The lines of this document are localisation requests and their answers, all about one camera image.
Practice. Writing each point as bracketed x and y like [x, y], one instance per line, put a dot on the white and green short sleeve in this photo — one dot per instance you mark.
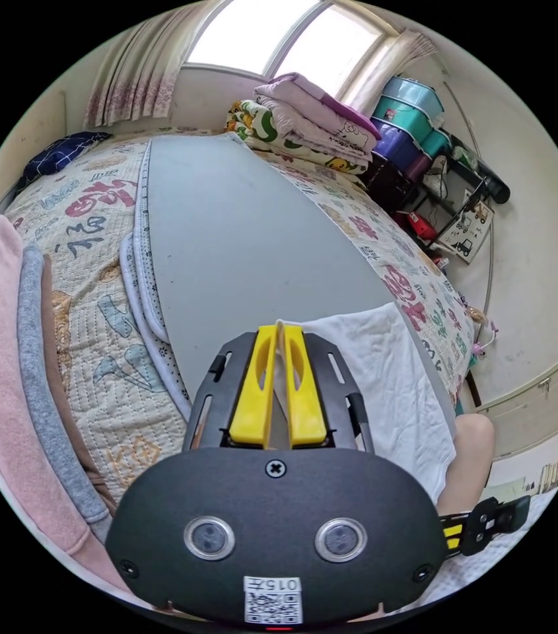
[397, 376]

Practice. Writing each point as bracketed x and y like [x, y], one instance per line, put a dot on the vehicle picture board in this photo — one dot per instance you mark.
[469, 230]

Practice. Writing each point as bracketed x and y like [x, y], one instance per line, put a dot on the pink flowered curtain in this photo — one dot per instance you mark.
[145, 69]
[387, 64]

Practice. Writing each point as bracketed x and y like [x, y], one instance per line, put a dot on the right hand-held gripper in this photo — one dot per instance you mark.
[499, 520]

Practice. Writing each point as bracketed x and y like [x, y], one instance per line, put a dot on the folded purple quilt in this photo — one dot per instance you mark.
[313, 111]

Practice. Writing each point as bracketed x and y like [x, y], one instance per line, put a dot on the person's body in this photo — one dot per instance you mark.
[472, 460]

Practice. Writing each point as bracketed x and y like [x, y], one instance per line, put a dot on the dark blue checked cloth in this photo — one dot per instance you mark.
[56, 156]

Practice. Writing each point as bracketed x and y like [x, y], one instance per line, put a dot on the window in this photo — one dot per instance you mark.
[288, 37]

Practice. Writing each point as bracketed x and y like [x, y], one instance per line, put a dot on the black shelf with clutter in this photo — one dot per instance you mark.
[462, 183]

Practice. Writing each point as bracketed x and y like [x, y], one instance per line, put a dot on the folded green yellow printed blanket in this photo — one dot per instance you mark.
[259, 126]

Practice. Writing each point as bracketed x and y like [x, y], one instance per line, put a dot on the bed with printed quilt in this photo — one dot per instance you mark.
[105, 277]

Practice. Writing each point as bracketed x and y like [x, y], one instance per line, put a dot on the dotted mat with white trim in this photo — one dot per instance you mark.
[147, 297]

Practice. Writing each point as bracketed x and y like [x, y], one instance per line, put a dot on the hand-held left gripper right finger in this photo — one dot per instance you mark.
[304, 401]

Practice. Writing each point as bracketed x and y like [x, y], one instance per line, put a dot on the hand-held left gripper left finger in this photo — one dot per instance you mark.
[251, 396]

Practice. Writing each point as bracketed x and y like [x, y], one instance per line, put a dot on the pile of clothes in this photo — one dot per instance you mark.
[6, 376]

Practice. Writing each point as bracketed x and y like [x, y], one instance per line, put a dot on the stack of plastic storage boxes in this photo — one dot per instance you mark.
[407, 129]

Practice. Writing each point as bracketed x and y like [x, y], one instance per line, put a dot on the grey folding board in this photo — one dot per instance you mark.
[249, 247]

